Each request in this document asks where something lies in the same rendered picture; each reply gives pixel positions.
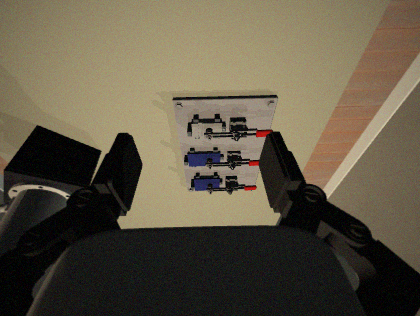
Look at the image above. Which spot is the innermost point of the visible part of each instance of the blue flat plate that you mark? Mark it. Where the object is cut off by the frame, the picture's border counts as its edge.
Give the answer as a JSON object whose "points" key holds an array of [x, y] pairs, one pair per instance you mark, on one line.
{"points": [[199, 158], [202, 183]]}

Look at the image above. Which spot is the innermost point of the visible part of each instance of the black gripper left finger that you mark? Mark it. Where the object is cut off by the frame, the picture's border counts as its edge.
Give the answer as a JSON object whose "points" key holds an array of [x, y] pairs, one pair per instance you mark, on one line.
{"points": [[88, 211]]}

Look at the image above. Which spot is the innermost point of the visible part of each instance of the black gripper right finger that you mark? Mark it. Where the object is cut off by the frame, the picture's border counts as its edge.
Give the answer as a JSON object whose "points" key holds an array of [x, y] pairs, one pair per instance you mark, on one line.
{"points": [[388, 286]]}

